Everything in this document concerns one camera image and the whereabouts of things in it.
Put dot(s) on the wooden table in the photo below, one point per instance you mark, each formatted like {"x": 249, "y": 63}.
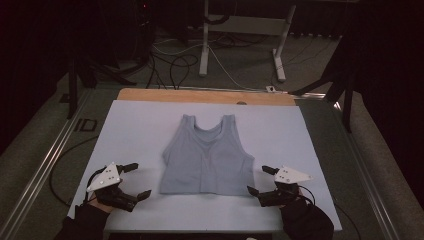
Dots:
{"x": 200, "y": 96}

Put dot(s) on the metal floor rail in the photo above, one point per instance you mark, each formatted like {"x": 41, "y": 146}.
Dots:
{"x": 366, "y": 180}
{"x": 43, "y": 170}

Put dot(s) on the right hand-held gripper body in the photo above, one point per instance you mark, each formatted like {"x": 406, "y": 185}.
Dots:
{"x": 289, "y": 176}

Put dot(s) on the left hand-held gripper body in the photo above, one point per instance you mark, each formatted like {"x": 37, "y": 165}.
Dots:
{"x": 106, "y": 176}

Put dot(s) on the round table grommet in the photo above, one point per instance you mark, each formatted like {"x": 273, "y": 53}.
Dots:
{"x": 241, "y": 103}

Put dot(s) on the dark computer tower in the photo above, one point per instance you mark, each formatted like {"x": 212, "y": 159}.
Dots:
{"x": 136, "y": 30}

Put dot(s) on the white table mat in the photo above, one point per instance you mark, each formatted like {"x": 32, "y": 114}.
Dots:
{"x": 133, "y": 133}

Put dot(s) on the grey tank top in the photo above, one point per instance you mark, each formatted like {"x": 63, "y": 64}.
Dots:
{"x": 206, "y": 160}

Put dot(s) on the person's right hand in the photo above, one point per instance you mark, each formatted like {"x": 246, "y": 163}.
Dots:
{"x": 300, "y": 193}

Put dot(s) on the black stand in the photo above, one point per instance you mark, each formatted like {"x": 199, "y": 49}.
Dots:
{"x": 347, "y": 106}
{"x": 71, "y": 90}

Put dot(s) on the small white plug box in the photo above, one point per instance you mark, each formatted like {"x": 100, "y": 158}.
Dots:
{"x": 270, "y": 89}

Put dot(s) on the white metal desk frame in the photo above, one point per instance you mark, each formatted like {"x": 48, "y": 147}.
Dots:
{"x": 246, "y": 25}

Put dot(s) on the person's left hand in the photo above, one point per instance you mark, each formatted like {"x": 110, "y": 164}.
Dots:
{"x": 100, "y": 206}

